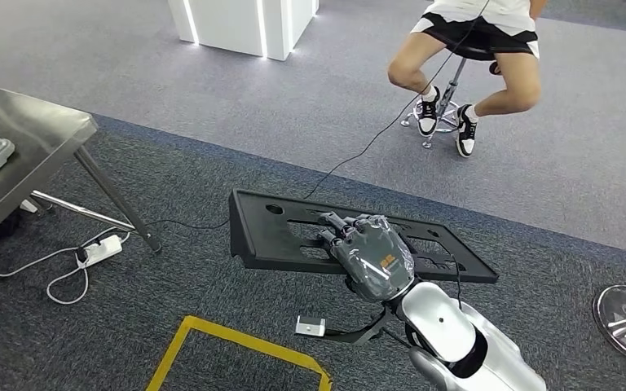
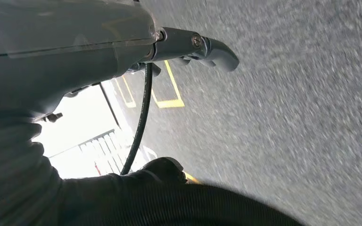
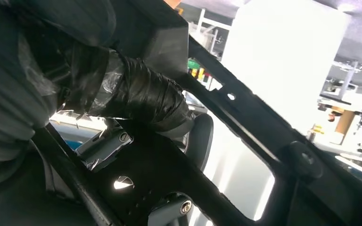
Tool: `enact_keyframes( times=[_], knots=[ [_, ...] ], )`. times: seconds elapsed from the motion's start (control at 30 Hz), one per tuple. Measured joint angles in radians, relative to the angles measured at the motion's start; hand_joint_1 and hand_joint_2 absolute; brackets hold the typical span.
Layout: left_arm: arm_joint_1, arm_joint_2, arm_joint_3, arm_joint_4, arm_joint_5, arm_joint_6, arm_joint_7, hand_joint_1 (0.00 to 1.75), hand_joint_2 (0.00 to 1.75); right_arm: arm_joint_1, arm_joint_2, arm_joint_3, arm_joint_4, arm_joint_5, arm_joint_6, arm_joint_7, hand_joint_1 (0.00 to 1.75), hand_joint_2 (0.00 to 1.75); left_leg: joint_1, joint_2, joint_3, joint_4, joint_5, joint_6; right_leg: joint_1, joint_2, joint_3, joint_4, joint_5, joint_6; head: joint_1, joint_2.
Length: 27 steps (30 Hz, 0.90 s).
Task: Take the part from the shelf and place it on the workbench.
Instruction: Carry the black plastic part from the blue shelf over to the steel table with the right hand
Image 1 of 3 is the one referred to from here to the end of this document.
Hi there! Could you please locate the black right wrist camera bracket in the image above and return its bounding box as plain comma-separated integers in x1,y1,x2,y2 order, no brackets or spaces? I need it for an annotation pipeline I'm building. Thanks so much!
324,307,395,346

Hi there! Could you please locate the white lit display pillar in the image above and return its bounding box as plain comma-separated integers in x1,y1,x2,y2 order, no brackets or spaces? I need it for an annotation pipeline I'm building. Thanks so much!
168,0,320,61

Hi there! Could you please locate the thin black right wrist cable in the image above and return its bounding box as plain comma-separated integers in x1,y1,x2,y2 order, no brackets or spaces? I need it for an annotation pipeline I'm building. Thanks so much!
450,254,464,311

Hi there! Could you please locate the yellow floor tape square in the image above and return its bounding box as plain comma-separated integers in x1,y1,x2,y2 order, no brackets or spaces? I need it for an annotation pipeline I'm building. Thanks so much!
145,315,333,391

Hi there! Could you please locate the chrome stool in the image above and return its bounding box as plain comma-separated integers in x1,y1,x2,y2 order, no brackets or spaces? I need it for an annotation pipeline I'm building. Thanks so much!
400,46,500,149

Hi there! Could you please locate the stainless steel workbench table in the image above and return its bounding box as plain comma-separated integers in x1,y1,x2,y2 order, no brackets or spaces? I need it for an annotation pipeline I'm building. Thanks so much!
0,79,163,255

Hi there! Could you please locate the long black floor cable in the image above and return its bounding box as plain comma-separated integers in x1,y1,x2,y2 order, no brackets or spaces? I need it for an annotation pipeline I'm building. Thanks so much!
144,0,492,232

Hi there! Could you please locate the black plastic plate frame part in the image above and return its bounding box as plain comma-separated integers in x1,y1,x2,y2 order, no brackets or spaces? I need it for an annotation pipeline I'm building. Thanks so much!
228,188,500,285

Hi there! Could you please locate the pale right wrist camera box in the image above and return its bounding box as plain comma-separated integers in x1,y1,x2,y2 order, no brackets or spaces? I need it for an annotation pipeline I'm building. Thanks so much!
295,316,327,338

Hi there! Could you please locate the person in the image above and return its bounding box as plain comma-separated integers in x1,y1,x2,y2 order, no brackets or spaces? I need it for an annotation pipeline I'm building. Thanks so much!
387,0,549,159

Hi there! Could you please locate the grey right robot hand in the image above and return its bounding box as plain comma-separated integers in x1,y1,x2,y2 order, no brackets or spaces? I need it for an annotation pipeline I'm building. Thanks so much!
317,211,417,305

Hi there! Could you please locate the white power strip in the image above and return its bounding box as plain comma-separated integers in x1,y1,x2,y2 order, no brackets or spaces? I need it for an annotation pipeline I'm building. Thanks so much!
77,235,124,268

